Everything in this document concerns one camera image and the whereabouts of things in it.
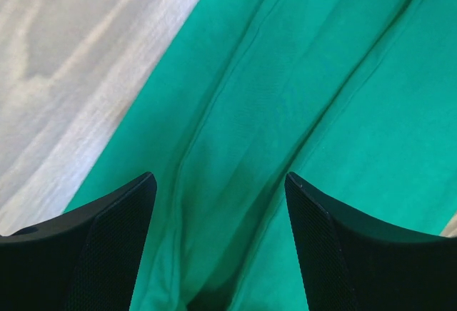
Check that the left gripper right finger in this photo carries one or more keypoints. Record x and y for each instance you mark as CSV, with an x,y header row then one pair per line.
x,y
350,260

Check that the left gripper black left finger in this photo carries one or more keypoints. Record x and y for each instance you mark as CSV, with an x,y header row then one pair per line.
x,y
85,259

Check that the green t-shirt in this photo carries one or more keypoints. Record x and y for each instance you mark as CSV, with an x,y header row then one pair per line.
x,y
358,97

